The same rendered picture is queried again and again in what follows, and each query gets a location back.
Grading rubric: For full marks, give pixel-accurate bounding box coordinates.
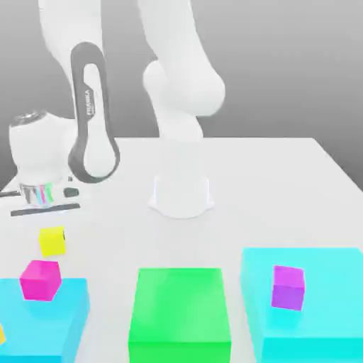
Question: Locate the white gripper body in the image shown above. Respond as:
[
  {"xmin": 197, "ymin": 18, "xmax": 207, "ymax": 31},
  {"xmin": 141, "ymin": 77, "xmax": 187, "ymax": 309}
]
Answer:
[{"xmin": 10, "ymin": 199, "xmax": 82, "ymax": 223}]

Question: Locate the small yellow cube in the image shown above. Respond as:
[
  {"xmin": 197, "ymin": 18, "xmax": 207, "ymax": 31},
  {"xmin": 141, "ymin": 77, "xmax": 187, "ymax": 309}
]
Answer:
[{"xmin": 38, "ymin": 225, "xmax": 67, "ymax": 258}]

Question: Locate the small magenta cube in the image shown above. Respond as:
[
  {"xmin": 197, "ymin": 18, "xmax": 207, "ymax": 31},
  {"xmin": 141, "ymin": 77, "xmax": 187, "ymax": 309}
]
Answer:
[{"xmin": 18, "ymin": 259, "xmax": 62, "ymax": 303}]

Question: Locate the small purple cube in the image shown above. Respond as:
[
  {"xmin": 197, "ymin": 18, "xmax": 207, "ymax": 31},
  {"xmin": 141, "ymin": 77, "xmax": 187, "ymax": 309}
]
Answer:
[{"xmin": 270, "ymin": 264, "xmax": 306, "ymax": 312}]

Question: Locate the large light blue box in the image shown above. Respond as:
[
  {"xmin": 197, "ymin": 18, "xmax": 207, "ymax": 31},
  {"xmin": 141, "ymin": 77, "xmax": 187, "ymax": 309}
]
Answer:
[{"xmin": 0, "ymin": 277, "xmax": 91, "ymax": 363}]

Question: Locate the large green box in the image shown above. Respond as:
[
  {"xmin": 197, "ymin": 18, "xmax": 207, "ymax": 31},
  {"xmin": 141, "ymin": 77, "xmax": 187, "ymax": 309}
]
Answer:
[{"xmin": 128, "ymin": 267, "xmax": 233, "ymax": 363}]

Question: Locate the large cyan box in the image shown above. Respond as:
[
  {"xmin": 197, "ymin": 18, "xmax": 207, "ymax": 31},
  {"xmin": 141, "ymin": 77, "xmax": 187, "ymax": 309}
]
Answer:
[{"xmin": 240, "ymin": 247, "xmax": 363, "ymax": 363}]

